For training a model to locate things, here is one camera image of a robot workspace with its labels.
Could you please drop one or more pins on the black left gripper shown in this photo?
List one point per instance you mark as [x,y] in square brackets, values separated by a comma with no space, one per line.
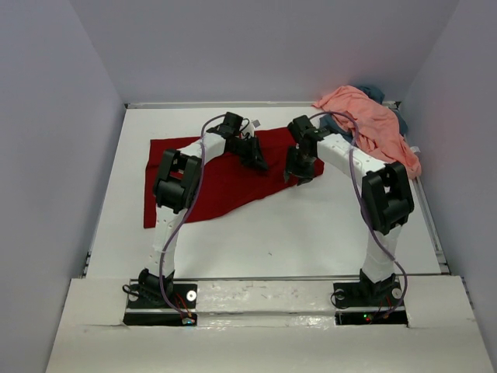
[255,156]

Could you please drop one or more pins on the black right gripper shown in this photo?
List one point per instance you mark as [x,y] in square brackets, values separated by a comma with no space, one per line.
[306,175]

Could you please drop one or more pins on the red t shirt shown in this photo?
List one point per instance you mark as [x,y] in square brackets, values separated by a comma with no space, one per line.
[227,184]

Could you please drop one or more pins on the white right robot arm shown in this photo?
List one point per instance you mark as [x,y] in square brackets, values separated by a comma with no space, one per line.
[385,199]

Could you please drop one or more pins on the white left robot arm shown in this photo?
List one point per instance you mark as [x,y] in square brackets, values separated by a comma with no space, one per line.
[177,187]

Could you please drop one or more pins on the teal blue t shirt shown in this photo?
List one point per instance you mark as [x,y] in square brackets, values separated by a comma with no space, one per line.
[374,93]

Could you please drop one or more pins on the pink t shirt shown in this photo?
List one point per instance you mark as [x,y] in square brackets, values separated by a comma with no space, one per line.
[385,148]

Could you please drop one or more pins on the aluminium back table rail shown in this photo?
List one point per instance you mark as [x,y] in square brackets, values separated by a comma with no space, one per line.
[228,104]

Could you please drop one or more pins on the aluminium table rail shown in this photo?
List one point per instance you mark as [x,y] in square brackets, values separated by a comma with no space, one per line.
[337,278]
[228,104]
[430,224]

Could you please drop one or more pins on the aluminium front table rail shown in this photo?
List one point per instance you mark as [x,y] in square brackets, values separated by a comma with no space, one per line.
[337,278]

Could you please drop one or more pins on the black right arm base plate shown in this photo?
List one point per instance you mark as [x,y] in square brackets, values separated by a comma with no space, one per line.
[354,309]

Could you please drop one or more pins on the aluminium right table rail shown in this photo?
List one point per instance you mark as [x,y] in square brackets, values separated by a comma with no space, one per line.
[430,224]

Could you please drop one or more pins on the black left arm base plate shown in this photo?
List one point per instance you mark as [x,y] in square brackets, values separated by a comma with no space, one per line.
[147,309]

